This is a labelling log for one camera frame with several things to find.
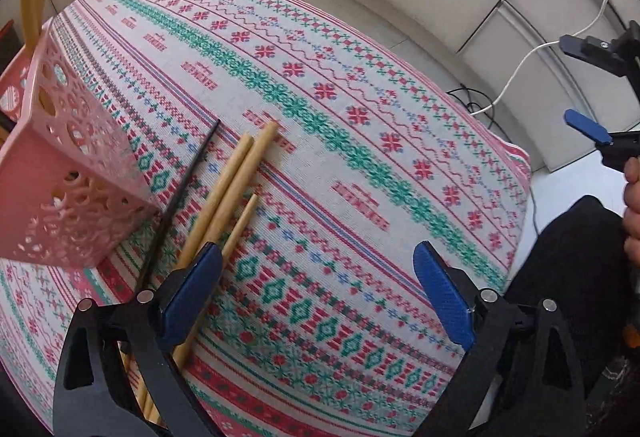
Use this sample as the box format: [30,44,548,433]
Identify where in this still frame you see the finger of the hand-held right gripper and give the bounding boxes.
[564,110,640,170]
[559,20,640,85]

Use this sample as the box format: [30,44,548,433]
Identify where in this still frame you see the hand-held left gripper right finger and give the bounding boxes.
[412,240,586,437]

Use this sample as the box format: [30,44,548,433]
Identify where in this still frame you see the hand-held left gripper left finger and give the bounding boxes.
[52,242,223,437]

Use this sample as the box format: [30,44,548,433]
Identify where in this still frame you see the black chopstick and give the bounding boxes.
[132,118,222,294]

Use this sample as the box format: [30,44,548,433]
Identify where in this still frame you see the pink perforated plastic basket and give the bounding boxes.
[0,20,161,268]

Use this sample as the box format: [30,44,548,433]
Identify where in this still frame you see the person's right hand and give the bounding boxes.
[622,156,640,263]

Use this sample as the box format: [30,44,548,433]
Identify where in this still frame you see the person's black pants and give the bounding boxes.
[502,194,640,418]

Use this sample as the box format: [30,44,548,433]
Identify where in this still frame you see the patterned woven tablecloth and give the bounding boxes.
[0,0,532,437]

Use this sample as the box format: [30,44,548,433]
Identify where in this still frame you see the white cable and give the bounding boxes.
[470,0,628,117]

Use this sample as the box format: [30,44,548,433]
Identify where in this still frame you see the black cable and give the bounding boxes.
[446,87,496,128]

